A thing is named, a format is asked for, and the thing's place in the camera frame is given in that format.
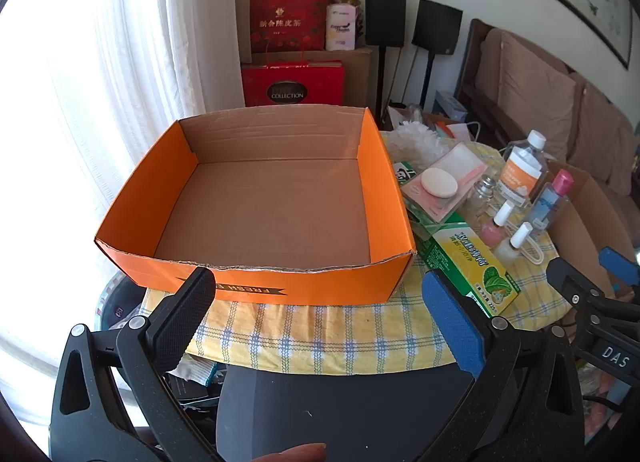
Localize pink cap clear bottle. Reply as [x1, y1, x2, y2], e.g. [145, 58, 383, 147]
[525, 169, 573, 233]

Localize pink nail polish bottle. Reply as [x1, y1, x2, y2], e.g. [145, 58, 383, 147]
[480, 200, 516, 248]

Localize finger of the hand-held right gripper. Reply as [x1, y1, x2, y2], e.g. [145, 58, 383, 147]
[546, 258, 640, 318]
[599, 247, 640, 289]

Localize orange cardboard box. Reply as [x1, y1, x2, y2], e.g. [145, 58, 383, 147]
[94, 106, 417, 306]

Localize small glass perfume bottle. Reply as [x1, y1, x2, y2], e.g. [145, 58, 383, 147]
[465, 174, 501, 218]

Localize pink powder puff pack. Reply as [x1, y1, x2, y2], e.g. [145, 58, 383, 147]
[400, 144, 488, 224]

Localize white plastic packet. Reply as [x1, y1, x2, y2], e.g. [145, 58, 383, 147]
[175, 354, 219, 386]

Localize open brown cardboard box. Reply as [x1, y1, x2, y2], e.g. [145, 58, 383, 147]
[547, 160, 640, 300]

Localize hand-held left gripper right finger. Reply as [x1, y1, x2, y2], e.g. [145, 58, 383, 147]
[421, 269, 586, 462]

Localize yellow checked tablecloth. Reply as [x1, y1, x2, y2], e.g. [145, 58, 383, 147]
[142, 142, 571, 377]

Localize low cardboard box with clutter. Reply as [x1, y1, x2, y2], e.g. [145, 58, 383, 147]
[384, 102, 476, 144]

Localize red gift bag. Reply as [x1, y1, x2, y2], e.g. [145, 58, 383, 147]
[250, 0, 330, 54]

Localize red gift box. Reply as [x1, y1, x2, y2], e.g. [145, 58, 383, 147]
[241, 60, 346, 108]

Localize person's left hand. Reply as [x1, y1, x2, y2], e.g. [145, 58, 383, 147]
[252, 443, 328, 462]

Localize pale nail polish bottle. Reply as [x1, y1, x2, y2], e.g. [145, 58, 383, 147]
[495, 222, 535, 265]

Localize dark wooden sofa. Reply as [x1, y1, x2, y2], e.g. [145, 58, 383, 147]
[456, 18, 640, 203]

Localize green yellow toothpaste box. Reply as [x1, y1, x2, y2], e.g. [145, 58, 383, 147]
[392, 161, 522, 318]

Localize clear bottle orange label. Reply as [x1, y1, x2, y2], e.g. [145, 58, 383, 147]
[495, 130, 548, 208]

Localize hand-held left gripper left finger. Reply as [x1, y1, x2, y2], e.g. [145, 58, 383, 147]
[50, 267, 223, 462]

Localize black speaker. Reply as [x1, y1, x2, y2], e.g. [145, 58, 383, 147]
[412, 0, 463, 57]
[365, 0, 407, 48]

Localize large beige sofa cushion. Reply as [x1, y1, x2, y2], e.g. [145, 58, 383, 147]
[475, 28, 587, 163]

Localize white sheer curtain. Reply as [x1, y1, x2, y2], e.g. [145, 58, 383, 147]
[45, 0, 251, 183]

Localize blue white small box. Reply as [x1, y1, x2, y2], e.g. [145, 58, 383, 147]
[434, 90, 469, 123]

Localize black speaker stand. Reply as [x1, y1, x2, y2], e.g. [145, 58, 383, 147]
[377, 46, 390, 128]
[421, 53, 437, 109]

